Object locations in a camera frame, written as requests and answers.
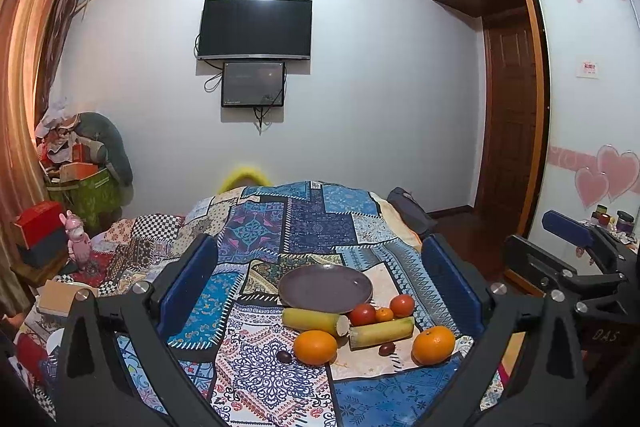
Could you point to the dark grape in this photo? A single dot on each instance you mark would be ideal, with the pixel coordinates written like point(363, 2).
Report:
point(386, 349)
point(284, 357)

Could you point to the large orange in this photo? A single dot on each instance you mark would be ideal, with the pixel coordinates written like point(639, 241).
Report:
point(433, 346)
point(315, 348)

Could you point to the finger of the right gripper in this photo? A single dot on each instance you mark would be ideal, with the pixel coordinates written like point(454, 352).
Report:
point(545, 271)
point(572, 231)

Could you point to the white wardrobe sliding door hearts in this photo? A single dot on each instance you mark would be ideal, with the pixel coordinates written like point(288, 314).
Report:
point(593, 140)

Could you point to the grey plush toy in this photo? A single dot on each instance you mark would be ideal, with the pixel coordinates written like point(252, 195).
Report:
point(112, 156)

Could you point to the wooden door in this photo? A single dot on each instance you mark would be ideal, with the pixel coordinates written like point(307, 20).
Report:
point(510, 120)

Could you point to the dark bag beside bed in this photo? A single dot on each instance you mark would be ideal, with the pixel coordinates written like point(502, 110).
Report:
point(414, 216)

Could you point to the red box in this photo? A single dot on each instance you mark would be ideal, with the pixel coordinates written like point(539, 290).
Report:
point(36, 223)

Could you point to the dark purple plate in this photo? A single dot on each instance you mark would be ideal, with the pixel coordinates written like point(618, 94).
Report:
point(325, 288)

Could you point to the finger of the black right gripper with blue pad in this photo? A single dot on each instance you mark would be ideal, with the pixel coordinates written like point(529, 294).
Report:
point(547, 386)

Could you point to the red tomato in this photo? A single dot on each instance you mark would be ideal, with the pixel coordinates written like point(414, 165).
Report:
point(402, 306)
point(363, 314)

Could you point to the patchwork blue bedspread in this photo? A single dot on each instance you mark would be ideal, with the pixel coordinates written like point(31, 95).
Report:
point(228, 347)

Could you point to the yellow plush item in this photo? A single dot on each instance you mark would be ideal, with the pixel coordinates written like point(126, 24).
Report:
point(243, 176)

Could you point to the small mandarin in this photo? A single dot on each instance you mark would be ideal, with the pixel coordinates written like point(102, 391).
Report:
point(384, 315)

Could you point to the green cardboard box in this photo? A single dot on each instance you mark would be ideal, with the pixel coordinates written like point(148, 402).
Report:
point(95, 200)

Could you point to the orange curtain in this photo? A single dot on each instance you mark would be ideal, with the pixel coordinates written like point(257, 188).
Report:
point(33, 34)

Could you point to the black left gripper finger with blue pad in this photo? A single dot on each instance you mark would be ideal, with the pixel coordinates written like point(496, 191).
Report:
point(93, 386)

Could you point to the pink plush rabbit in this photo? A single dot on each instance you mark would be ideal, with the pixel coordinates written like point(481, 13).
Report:
point(78, 242)

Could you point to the small wall monitor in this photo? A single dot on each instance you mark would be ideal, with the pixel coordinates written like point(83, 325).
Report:
point(252, 84)

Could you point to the wall mounted black television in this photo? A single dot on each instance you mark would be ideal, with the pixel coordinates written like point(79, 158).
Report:
point(240, 29)

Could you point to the brown cardboard box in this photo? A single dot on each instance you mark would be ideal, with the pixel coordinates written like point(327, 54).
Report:
point(56, 298)

